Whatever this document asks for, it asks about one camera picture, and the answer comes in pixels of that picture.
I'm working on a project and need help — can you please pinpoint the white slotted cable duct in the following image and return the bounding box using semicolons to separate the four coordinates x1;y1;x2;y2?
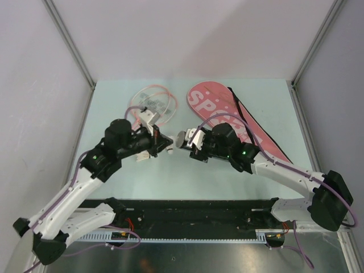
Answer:
78;228;284;242

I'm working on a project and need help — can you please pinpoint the white feather shuttlecock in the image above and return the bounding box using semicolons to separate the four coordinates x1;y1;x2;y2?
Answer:
136;151;151;162
166;145;173;155

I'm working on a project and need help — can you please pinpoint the left aluminium frame post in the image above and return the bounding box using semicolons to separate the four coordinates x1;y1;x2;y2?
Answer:
42;0;96;91

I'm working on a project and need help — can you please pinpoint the pink badminton racket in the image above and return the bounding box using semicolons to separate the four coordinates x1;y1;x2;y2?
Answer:
129;84;178;127

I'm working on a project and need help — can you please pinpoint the pink racket bag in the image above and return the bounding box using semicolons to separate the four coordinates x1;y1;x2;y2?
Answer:
187;81;291;162

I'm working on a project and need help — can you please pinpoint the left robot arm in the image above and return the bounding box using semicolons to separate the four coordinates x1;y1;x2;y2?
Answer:
13;119;173;265

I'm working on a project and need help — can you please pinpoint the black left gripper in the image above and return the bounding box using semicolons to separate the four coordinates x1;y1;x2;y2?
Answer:
117;123;173;159

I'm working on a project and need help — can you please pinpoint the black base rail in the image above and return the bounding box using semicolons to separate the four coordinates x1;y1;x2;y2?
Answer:
82;198;302;240

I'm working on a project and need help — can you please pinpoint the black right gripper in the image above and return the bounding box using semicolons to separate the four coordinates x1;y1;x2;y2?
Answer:
190;129;230;163

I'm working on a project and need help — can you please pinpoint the aluminium frame post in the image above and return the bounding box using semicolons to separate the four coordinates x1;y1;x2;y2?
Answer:
291;0;347;89
42;0;96;91

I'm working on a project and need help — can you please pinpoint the right aluminium frame post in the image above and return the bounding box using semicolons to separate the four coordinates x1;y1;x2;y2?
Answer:
291;0;347;89

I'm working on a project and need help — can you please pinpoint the black shuttlecock tube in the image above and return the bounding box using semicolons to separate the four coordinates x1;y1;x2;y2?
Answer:
175;129;192;151

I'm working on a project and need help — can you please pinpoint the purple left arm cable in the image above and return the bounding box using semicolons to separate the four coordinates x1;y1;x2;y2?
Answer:
30;105;143;268

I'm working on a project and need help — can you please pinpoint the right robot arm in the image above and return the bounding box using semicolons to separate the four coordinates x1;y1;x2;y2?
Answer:
177;123;353;231

